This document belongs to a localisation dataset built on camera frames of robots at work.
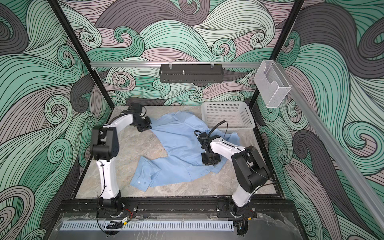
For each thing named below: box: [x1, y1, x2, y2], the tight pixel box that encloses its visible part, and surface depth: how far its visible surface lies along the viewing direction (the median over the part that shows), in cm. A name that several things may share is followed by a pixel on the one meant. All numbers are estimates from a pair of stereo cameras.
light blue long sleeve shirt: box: [130, 110, 240, 192], surface depth 89 cm
